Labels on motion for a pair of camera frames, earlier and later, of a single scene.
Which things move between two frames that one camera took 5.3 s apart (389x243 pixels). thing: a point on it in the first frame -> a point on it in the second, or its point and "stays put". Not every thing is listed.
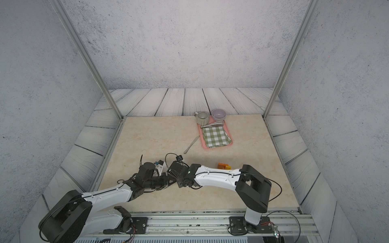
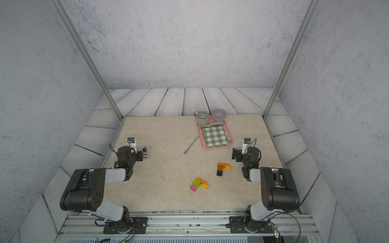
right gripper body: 180,183 -> 240,157
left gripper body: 158,183 -> 139,157
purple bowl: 219,114 stays put
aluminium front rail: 281,224 stays put
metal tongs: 215,124 stays put
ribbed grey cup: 202,118 stays put
